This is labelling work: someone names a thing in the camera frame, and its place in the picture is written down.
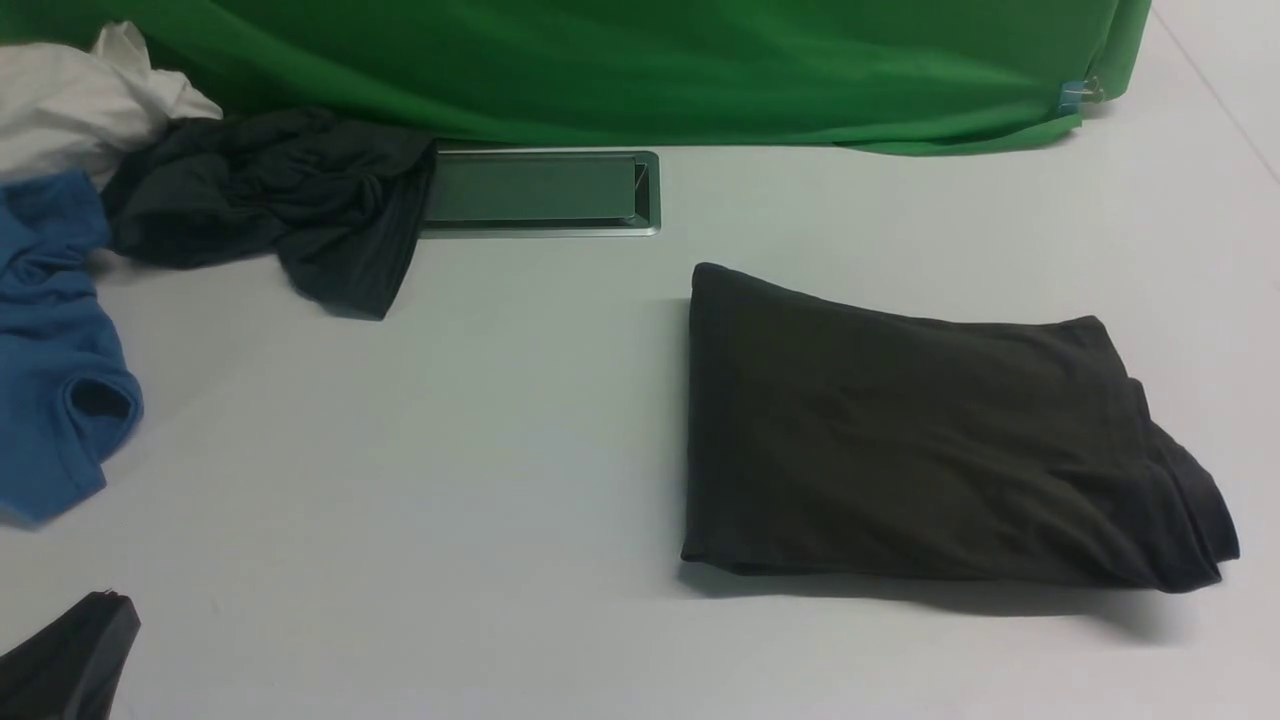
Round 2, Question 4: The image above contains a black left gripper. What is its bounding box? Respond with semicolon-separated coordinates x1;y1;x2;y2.
1;591;141;719

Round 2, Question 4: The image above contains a dark gray long-sleeve shirt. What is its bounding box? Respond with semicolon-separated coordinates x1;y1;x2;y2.
680;263;1242;594

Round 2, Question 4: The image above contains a blue shirt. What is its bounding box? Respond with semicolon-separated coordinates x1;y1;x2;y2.
1;170;145;527

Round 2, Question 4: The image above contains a dark teal crumpled shirt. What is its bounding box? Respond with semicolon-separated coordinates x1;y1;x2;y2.
101;108;436;320

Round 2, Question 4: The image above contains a white crumpled shirt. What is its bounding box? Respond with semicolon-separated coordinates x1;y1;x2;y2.
1;20;223;190

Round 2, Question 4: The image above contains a green backdrop cloth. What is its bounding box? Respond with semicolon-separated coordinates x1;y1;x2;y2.
3;1;1151;158

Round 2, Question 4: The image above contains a blue binder clip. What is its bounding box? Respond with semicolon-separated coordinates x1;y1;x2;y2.
1057;76;1106;117

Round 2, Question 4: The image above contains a metal table cable hatch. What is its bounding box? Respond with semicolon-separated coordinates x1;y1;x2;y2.
421;147;662;238

